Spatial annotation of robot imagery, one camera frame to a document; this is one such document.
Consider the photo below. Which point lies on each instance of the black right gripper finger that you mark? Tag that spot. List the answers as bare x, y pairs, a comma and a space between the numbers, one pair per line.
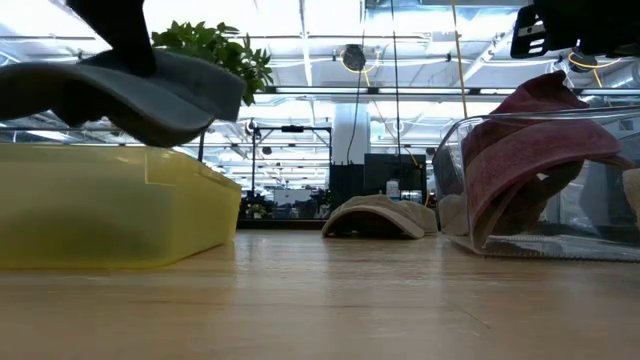
530, 30

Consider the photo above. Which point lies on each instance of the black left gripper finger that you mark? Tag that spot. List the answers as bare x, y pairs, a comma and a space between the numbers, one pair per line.
125, 35

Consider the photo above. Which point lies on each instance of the red cap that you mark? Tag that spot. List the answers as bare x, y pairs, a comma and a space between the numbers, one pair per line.
540, 145

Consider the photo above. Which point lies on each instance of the yellow translucent plastic container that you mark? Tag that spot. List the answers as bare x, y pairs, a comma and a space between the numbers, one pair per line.
200, 210

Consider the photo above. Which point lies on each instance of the clear plastic container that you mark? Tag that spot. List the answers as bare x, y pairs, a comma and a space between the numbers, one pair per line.
575, 240

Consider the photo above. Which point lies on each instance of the green potted tree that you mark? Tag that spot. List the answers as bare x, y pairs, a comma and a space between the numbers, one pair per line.
230, 50

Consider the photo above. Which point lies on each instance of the black monitor equipment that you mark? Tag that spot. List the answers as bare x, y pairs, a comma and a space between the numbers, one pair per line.
380, 172

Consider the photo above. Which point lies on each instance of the small white bottle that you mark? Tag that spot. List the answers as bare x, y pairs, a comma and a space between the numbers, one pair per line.
393, 190

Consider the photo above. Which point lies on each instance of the black metal frame rack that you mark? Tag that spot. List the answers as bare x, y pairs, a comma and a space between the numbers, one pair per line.
292, 129

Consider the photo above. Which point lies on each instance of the black table frame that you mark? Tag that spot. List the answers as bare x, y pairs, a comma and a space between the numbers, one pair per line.
280, 225

